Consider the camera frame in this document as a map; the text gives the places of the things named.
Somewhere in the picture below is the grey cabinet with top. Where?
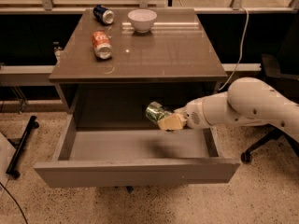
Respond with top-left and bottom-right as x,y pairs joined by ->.
50,8 -> 226,130

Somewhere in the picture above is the green soda can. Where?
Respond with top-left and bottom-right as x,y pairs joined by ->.
145,102 -> 171,124

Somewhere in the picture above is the open grey top drawer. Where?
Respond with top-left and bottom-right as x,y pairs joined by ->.
33,87 -> 242,189

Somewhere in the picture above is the red soda can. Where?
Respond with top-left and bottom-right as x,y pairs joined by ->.
92,31 -> 112,60

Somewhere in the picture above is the blue soda can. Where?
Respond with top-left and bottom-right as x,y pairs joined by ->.
93,5 -> 115,25

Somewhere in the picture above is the black wheeled stand base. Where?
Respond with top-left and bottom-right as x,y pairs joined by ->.
6,116 -> 39,179

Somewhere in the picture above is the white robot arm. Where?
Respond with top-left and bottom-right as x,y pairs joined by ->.
158,77 -> 299,142

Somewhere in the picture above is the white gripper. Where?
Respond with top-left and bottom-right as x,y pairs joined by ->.
158,98 -> 210,131

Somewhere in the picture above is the black office chair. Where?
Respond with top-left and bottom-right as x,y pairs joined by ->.
240,54 -> 299,163

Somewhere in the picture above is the white cable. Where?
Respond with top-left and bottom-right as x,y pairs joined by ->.
218,7 -> 250,91

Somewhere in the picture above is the white bowl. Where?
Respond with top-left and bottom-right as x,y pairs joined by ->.
128,9 -> 157,33

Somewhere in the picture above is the black floor cable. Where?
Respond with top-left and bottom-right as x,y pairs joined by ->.
0,183 -> 29,224

